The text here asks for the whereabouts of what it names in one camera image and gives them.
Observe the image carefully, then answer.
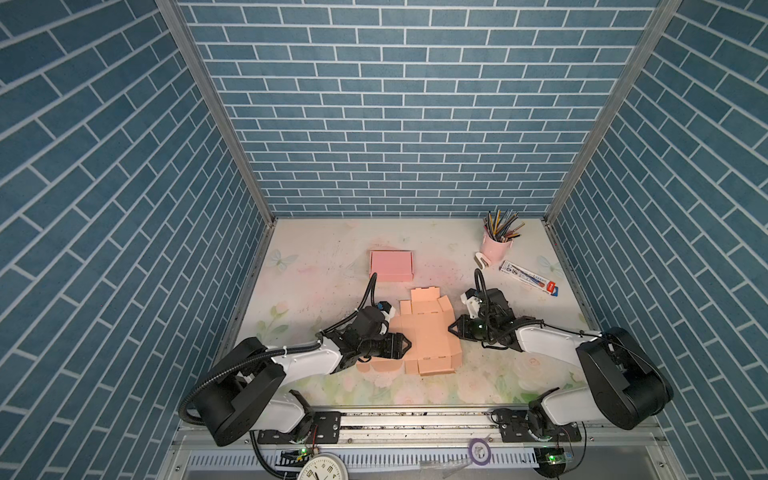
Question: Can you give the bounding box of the pink paper box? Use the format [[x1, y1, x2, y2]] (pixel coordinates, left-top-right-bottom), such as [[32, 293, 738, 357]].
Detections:
[[369, 250, 414, 283]]

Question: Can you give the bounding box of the purple tape roll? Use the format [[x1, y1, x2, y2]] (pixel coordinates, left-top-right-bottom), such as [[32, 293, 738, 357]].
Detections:
[[468, 438, 492, 466]]

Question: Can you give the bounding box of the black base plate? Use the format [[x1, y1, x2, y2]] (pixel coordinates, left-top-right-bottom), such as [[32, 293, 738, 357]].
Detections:
[[489, 408, 582, 443], [257, 411, 342, 445]]

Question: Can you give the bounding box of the white toothpaste tube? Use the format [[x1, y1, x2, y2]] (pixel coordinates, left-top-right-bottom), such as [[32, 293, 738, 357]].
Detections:
[[499, 260, 559, 297]]

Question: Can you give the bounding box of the white round clock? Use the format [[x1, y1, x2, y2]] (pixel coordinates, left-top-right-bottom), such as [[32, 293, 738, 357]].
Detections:
[[297, 453, 349, 480]]

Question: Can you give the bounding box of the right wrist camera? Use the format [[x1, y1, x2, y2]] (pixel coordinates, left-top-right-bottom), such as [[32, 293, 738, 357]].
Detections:
[[460, 294, 482, 319]]

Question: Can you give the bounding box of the aluminium mounting rail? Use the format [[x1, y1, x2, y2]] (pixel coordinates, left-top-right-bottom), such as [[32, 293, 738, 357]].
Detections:
[[167, 405, 667, 451]]

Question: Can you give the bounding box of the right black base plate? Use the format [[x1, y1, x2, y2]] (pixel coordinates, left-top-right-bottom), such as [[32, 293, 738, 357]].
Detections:
[[489, 408, 582, 443]]

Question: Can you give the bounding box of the orange paper box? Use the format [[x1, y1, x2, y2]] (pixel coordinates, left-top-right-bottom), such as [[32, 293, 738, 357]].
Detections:
[[356, 287, 463, 377]]

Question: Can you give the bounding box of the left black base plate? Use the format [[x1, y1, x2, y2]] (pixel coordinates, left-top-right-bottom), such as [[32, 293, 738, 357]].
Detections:
[[257, 411, 342, 445]]

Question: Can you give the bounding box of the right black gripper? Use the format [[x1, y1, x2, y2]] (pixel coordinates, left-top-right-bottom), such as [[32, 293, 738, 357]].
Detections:
[[446, 313, 497, 342]]

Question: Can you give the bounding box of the coloured pencils bundle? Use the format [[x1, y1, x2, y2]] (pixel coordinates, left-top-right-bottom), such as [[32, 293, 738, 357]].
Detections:
[[483, 210, 526, 243]]

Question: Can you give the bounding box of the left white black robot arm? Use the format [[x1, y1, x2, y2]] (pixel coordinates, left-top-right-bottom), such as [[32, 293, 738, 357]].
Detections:
[[177, 302, 412, 446]]

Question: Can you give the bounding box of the pink pencil cup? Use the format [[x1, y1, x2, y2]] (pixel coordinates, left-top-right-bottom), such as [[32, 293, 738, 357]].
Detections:
[[479, 232, 514, 264]]

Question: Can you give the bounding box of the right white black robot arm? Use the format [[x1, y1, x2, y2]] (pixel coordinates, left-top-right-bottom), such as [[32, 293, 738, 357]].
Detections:
[[448, 289, 674, 441]]

